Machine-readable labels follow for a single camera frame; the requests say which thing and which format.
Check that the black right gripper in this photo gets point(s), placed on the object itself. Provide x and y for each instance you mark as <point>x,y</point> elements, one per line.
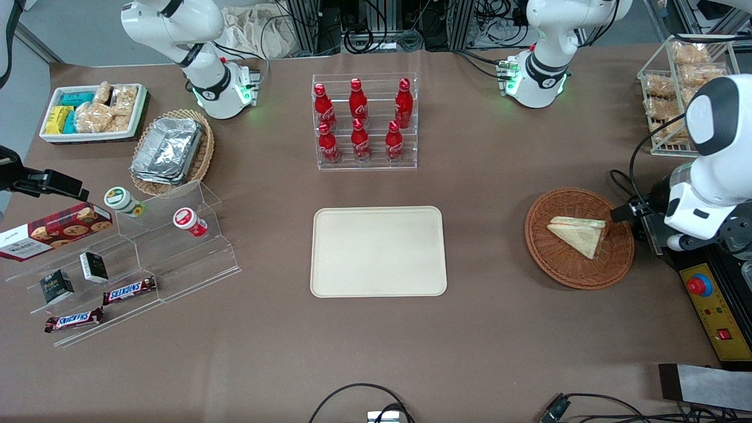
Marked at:
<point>17,177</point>

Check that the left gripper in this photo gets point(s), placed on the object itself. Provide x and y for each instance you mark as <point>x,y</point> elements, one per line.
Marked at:
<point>654,205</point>

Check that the triangular sandwich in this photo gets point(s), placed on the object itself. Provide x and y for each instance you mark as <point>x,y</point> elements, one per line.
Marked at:
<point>581,235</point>

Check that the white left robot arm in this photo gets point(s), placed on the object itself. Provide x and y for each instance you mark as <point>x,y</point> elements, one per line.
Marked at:
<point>543,76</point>

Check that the white rectangular snack tray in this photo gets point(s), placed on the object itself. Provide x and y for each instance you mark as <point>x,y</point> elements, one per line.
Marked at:
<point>88,137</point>

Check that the brown round wicker basket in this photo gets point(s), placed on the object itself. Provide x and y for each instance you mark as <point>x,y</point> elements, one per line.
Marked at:
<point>564,267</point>

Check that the light oval wicker basket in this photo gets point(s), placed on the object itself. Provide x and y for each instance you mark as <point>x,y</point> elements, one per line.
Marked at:
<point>204,158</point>

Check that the beige plastic serving tray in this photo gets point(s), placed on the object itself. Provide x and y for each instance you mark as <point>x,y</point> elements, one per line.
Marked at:
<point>364,252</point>

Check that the red tartan cookie box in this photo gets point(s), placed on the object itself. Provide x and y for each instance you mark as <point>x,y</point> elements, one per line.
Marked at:
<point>59,229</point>

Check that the yellow snack packet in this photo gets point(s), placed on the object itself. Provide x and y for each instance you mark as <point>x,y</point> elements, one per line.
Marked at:
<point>57,119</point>

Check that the teal snack packet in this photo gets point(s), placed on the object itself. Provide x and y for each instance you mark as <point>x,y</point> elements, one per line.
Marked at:
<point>70,122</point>
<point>77,98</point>

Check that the green lid yogurt cup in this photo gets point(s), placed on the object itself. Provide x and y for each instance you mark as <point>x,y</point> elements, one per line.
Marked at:
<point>120,200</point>

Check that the rice cracker snack bag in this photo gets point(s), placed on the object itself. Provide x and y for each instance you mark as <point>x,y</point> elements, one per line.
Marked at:
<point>93,117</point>
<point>103,93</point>
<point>124,100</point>

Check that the fried snack bag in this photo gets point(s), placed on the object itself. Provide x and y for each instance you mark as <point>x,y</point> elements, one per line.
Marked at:
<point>690,54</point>
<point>667,134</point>
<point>659,86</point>
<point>661,108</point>
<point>702,75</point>

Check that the small black white-labelled box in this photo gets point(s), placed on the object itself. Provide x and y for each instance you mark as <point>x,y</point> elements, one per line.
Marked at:
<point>94,267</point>

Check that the small black gold-lettered box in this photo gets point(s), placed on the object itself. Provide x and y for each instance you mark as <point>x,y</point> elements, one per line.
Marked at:
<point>57,286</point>

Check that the red emergency stop button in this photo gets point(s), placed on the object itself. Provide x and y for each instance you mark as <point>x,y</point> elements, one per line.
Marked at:
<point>699,285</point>

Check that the aluminium foil container stack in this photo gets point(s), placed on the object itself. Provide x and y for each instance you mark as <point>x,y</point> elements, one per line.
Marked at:
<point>167,150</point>

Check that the brown Snickers bar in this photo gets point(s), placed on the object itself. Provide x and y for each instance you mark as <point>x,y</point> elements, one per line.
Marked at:
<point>73,320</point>
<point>129,290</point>

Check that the black yellow-panel sealing machine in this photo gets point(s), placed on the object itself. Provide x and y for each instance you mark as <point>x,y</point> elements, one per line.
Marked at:
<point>714,320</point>

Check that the red lid yogurt cup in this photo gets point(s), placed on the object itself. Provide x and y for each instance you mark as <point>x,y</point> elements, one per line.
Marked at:
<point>187,220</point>

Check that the clear acrylic stepped display stand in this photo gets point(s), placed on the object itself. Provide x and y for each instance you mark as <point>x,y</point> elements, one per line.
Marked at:
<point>176,264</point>

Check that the grey black-edged flat panel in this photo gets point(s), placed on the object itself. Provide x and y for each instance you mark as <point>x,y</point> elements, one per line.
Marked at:
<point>711,388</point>

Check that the red cola bottle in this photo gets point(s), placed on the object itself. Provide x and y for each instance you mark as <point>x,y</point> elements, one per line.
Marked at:
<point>358,106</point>
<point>403,106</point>
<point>324,108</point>
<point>360,144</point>
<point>329,147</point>
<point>393,144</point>

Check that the beige cloth bag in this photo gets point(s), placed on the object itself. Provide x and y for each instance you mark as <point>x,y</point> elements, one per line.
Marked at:
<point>258,32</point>

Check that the clear acrylic bottle rack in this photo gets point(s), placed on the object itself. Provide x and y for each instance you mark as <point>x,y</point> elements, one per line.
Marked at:
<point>379,103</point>

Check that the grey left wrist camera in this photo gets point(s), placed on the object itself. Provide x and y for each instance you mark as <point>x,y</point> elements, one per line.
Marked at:
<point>722,241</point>

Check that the aluminium frame post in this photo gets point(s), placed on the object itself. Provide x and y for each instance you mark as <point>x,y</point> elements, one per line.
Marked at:
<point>461,23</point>
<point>302,26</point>

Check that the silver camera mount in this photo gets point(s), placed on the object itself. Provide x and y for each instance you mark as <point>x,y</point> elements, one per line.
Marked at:
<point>385,418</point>

